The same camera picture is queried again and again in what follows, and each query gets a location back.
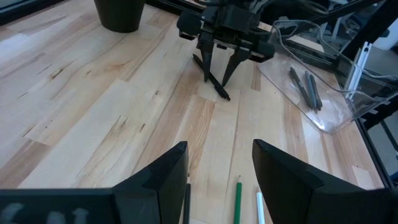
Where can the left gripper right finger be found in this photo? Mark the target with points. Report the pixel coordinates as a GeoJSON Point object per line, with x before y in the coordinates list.
{"type": "Point", "coordinates": [295, 199]}

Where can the clear plastic bin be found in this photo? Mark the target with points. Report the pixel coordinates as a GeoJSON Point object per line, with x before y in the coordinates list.
{"type": "Point", "coordinates": [329, 121]}

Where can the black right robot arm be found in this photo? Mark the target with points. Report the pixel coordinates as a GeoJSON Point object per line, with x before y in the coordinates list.
{"type": "Point", "coordinates": [295, 9]}

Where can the green pencil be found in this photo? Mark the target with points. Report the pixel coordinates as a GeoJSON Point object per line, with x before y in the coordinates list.
{"type": "Point", "coordinates": [237, 202]}

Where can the blue pen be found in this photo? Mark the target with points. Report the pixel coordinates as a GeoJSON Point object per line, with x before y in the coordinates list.
{"type": "Point", "coordinates": [310, 90]}

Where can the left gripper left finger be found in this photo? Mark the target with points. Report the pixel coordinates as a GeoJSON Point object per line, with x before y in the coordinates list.
{"type": "Point", "coordinates": [149, 199]}

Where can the white metal profile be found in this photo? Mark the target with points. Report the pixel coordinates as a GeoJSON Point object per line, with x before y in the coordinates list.
{"type": "Point", "coordinates": [360, 62]}

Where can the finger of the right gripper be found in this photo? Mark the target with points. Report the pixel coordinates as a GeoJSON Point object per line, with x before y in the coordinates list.
{"type": "Point", "coordinates": [206, 59]}
{"type": "Point", "coordinates": [234, 62]}

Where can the white pencil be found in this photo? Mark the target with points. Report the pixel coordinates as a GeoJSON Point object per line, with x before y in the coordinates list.
{"type": "Point", "coordinates": [260, 208]}

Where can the black plant pot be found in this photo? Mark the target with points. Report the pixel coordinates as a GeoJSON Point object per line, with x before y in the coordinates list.
{"type": "Point", "coordinates": [119, 15]}

